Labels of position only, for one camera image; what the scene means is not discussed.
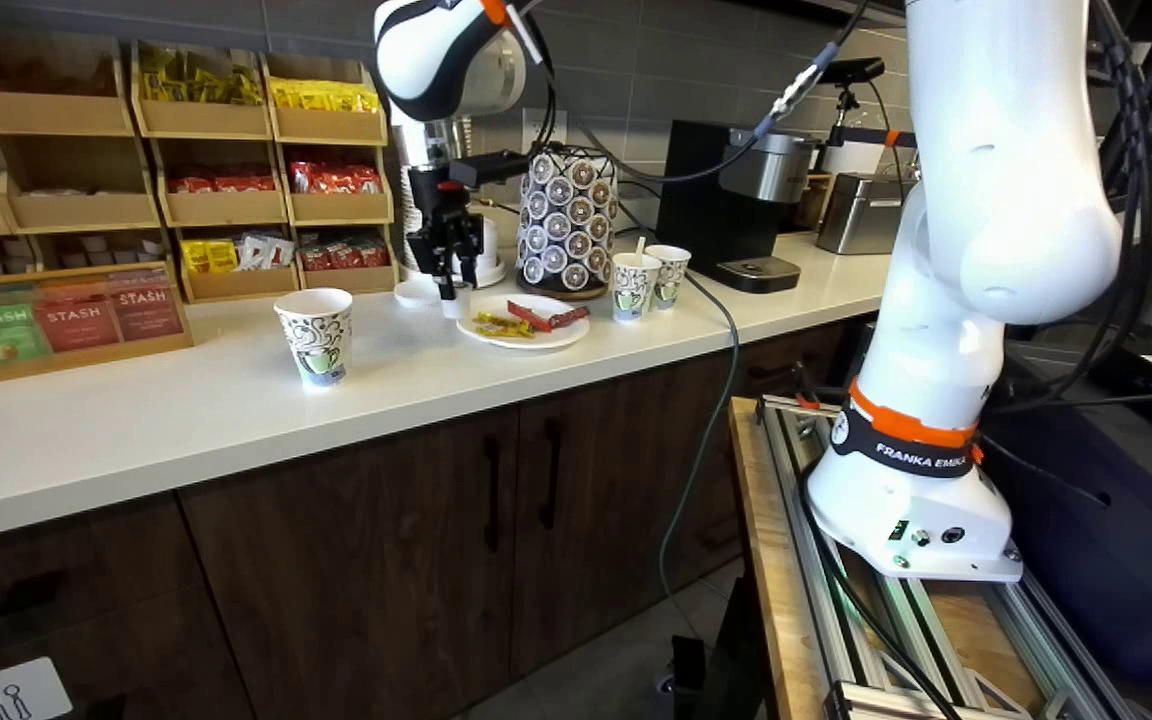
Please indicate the green yellow snack packet pile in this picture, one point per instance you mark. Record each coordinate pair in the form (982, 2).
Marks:
(196, 75)

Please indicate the red tea box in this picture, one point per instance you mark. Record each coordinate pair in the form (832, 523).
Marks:
(79, 320)
(144, 311)

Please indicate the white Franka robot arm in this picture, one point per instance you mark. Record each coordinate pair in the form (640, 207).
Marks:
(990, 162)

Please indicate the dark blue bin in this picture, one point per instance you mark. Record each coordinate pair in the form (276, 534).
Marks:
(1122, 546)

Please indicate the black camera on stand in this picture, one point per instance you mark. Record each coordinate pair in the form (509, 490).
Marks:
(852, 68)

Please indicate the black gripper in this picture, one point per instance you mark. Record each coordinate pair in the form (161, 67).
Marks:
(443, 202)

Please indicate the wooden robot mount table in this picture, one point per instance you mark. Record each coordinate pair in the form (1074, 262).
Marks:
(770, 562)

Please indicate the dark wooden counter cabinet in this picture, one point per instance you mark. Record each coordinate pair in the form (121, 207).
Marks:
(338, 575)

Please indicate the white paper plate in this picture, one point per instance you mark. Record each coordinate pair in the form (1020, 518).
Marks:
(521, 336)

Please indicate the red sauce packet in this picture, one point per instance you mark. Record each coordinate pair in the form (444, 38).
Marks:
(546, 314)

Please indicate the wooden tea display tray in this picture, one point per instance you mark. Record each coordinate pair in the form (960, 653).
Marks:
(70, 361)

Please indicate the black coffee machine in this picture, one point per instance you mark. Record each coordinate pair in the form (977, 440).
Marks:
(718, 202)

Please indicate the wooden snack shelf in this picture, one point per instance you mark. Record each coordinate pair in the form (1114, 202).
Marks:
(110, 134)

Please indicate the yellow green sauce packet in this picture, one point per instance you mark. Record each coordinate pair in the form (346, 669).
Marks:
(498, 320)

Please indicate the red snack packet pile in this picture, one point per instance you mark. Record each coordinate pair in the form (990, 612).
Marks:
(338, 178)
(222, 181)

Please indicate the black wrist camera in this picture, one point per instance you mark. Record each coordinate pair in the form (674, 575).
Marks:
(498, 167)

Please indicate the silver countertop appliance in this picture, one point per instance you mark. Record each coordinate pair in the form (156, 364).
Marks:
(861, 215)

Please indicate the patterned white paper cup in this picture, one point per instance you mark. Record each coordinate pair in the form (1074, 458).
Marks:
(635, 285)
(313, 334)
(674, 272)

